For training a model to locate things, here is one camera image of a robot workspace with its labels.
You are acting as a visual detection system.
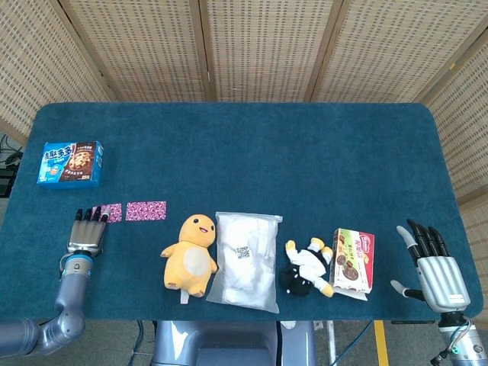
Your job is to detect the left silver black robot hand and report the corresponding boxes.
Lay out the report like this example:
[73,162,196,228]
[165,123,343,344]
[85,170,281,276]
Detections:
[66,205,111,256]

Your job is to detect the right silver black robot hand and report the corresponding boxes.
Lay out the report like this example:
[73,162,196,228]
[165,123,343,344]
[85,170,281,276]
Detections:
[389,219,472,314]

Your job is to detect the pink glitter card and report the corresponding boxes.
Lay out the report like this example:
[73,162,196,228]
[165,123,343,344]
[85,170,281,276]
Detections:
[125,201,168,222]
[91,203,123,224]

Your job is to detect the blue chocolate cookie box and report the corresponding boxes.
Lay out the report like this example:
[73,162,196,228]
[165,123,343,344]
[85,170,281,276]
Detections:
[37,140,106,191]

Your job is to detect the yellow floor tape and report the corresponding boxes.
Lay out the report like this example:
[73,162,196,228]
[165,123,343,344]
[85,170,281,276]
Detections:
[373,320,390,366]

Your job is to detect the green red biscuit box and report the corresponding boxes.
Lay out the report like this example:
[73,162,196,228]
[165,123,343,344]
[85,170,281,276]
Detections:
[328,227,376,302]

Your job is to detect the orange plush toy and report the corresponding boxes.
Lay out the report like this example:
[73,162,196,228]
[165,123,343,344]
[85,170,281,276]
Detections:
[159,213,219,306]

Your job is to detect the grey metal table leg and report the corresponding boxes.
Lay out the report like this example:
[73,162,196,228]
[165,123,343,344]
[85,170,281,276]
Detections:
[326,320,339,366]

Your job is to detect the black white plush doll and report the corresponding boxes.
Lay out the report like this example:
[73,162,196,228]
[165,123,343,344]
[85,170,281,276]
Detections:
[279,236,336,298]

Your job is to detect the white clothes in plastic bag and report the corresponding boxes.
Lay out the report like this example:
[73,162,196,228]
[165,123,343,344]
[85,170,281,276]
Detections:
[205,211,284,314]

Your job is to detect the grey robot torso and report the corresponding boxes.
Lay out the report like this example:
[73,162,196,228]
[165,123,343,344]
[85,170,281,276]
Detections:
[152,320,317,366]

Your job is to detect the blue carpet table cover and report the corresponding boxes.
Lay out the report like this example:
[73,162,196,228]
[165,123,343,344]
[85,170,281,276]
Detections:
[0,101,484,322]

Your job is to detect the woven bamboo folding screen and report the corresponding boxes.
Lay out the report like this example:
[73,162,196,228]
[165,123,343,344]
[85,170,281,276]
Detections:
[0,0,488,332]

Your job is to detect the black equipment with cables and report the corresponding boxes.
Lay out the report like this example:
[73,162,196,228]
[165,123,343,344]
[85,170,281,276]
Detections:
[0,133,23,198]

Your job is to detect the blue cable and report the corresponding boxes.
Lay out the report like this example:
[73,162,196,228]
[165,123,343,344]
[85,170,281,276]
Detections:
[335,320,374,365]

